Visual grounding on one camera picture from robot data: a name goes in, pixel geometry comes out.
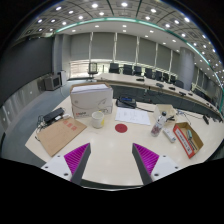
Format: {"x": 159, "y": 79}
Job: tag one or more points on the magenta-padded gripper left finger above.
{"x": 78, "y": 158}

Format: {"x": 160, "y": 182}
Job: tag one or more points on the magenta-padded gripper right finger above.
{"x": 146, "y": 158}

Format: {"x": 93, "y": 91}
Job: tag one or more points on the clear plastic water bottle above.
{"x": 157, "y": 128}

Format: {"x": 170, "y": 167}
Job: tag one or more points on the brown paper envelope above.
{"x": 60, "y": 135}

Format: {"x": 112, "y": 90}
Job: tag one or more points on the small flat white box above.
{"x": 169, "y": 135}

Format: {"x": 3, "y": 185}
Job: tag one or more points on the flat round red coaster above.
{"x": 121, "y": 128}

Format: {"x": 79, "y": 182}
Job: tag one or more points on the white paper cup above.
{"x": 97, "y": 120}

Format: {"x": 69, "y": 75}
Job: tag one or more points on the small white power block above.
{"x": 65, "y": 116}

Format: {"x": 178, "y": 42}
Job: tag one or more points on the open brown cardboard box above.
{"x": 186, "y": 140}

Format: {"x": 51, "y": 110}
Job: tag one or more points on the white printed paper sheet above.
{"x": 132, "y": 116}

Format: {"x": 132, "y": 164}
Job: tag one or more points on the open white cardboard box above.
{"x": 163, "y": 111}

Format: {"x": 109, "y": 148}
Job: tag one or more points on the black power adapter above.
{"x": 53, "y": 115}

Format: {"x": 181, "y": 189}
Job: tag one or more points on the white copy paper carton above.
{"x": 90, "y": 100}

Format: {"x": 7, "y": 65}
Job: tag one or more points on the black desk microphone console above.
{"x": 126, "y": 102}

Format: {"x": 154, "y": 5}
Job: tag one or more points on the grey monitor cabinet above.
{"x": 52, "y": 82}

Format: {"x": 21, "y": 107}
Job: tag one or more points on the long curved conference desk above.
{"x": 126, "y": 80}

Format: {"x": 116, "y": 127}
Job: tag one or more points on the row of black chairs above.
{"x": 127, "y": 69}

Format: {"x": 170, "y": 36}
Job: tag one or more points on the recessed ceiling lights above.
{"x": 95, "y": 5}

